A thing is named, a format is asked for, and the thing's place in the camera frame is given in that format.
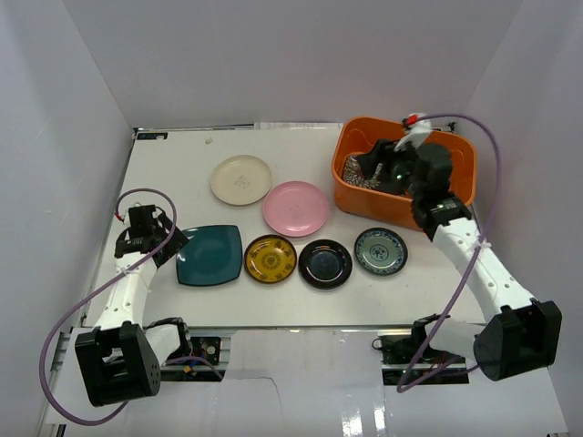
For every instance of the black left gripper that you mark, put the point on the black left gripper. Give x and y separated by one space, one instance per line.
168 243

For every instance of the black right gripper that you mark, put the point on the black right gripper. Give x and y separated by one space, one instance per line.
381 153

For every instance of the black floral rectangular plate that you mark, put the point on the black floral rectangular plate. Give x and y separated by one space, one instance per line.
379 181

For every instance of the teal square plate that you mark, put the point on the teal square plate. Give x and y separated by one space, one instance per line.
212 257

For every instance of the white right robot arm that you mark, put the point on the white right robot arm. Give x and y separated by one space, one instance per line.
521 332

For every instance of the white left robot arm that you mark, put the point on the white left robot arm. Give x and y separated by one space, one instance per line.
120 357

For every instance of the orange plastic bin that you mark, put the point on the orange plastic bin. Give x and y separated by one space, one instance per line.
359 135

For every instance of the cream round plate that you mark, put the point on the cream round plate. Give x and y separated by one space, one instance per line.
241 180

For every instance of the yellow patterned round plate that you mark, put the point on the yellow patterned round plate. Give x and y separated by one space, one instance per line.
270 259

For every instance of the blue white porcelain plate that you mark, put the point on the blue white porcelain plate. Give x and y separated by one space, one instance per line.
381 251

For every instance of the pink round plate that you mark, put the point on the pink round plate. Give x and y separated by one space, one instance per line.
295 209

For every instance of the dark label sticker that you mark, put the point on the dark label sticker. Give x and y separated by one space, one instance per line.
151 136

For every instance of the black glossy round plate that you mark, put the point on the black glossy round plate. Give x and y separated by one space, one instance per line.
325 264

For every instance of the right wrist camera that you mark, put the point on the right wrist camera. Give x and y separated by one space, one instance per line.
417 128

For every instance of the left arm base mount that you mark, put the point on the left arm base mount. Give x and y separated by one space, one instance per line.
198 362

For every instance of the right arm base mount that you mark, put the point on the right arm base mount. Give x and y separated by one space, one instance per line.
397 348

